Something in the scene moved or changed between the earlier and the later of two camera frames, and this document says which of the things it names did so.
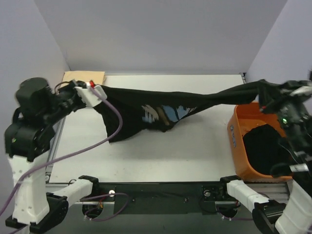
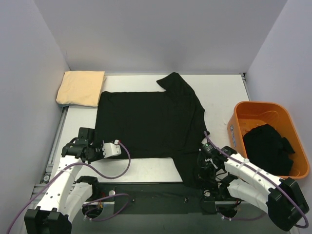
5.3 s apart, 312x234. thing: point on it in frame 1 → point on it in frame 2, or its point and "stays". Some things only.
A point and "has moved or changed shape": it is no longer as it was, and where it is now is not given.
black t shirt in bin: x=263 y=150 stays
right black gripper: x=272 y=104 → x=202 y=164
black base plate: x=161 y=197 stays
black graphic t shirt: x=145 y=109 has moved or changed shape
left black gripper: x=79 y=84 → x=96 y=153
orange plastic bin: x=244 y=118 stays
